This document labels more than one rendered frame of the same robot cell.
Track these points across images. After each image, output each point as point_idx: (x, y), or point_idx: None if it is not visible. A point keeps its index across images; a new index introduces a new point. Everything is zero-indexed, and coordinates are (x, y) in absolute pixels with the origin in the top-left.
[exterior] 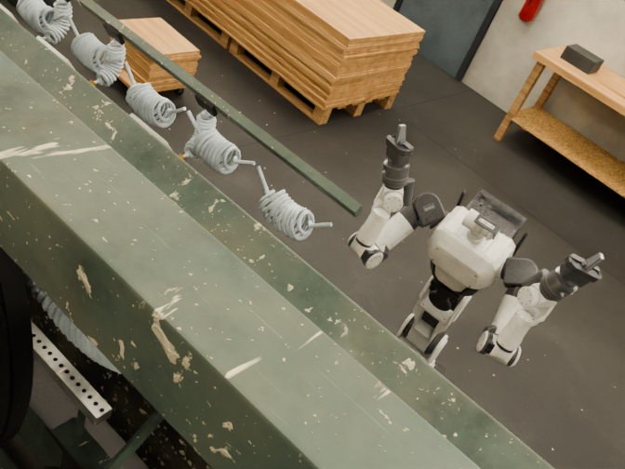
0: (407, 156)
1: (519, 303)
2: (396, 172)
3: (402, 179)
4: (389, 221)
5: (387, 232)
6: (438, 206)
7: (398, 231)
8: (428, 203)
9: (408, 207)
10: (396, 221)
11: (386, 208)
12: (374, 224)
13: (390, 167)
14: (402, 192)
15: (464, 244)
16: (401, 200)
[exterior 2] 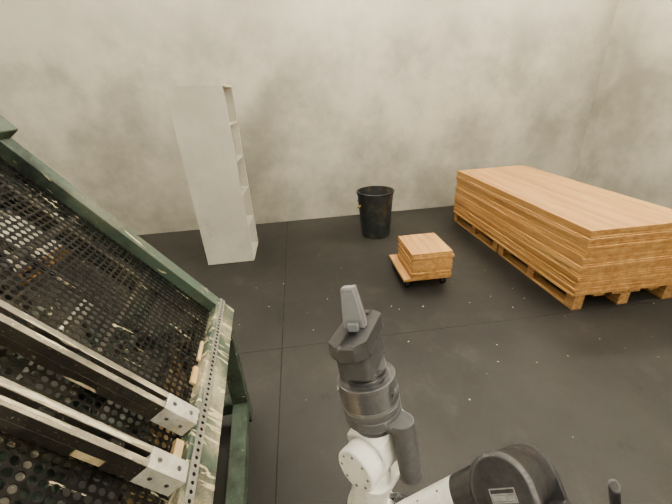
0: (360, 363)
1: None
2: (347, 396)
3: (364, 415)
4: (426, 491)
5: None
6: (529, 502)
7: None
8: (501, 484)
9: (465, 475)
10: (436, 499)
11: (346, 476)
12: (355, 496)
13: (342, 380)
14: (379, 446)
15: None
16: (365, 469)
